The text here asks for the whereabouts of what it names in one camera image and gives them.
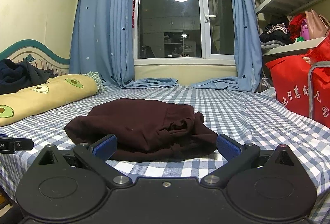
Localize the dark folded clothes on shelf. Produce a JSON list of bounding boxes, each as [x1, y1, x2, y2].
[[259, 23, 291, 45]]

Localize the pink handbag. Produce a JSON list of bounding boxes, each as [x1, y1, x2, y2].
[[300, 9, 329, 41]]

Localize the white framed window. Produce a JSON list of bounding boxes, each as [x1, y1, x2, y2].
[[133, 0, 235, 66]]

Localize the yellow avocado print pillow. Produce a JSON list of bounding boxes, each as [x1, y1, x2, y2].
[[0, 72, 106, 127]]

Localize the maroon vintage print sweater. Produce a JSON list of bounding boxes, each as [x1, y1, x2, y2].
[[64, 98, 218, 162]]

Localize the right blue star curtain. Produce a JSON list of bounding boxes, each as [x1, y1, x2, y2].
[[191, 0, 262, 92]]

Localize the red fabric tote bag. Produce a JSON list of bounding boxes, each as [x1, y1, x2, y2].
[[266, 37, 329, 127]]

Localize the blue white checkered bedsheet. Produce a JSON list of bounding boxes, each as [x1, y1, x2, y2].
[[1, 86, 329, 223]]

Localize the dark navy clothes pile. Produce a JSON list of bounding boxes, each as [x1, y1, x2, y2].
[[0, 58, 57, 94]]

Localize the left blue star curtain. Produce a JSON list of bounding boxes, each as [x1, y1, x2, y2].
[[69, 0, 178, 89]]

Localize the teal cream headboard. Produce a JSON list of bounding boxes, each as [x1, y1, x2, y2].
[[1, 39, 69, 75]]

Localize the red garment on shelf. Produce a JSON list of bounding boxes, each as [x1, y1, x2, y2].
[[288, 13, 306, 42]]

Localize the blue star curtain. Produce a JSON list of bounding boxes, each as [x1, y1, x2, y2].
[[191, 0, 262, 92], [69, 0, 178, 89]]

